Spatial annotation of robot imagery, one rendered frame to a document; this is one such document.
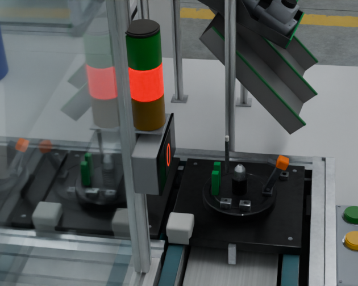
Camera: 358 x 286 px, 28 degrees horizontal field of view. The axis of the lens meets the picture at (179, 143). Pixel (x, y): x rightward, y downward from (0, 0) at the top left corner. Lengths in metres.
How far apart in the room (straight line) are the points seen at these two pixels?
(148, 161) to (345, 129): 0.84
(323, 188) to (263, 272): 0.23
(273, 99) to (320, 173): 0.18
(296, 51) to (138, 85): 0.78
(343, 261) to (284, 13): 0.48
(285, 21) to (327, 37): 2.74
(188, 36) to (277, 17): 2.74
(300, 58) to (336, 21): 2.61
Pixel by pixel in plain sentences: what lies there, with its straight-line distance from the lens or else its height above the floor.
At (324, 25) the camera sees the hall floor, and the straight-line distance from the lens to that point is 4.27.
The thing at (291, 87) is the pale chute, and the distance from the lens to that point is 1.60.
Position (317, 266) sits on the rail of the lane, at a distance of 1.26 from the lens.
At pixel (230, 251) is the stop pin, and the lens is 1.27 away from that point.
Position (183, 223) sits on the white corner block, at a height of 0.99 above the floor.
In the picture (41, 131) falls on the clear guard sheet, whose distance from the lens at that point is 0.71.
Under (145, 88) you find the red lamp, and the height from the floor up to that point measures 1.33.
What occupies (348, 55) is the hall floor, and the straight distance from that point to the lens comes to 3.96.
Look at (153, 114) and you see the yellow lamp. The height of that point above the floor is 1.29.
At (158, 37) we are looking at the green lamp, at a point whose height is 1.40.
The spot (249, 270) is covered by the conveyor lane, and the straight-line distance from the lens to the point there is 1.30.
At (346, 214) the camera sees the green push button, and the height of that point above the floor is 0.97.
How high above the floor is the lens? 1.84
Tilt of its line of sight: 35 degrees down
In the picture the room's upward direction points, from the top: 3 degrees counter-clockwise
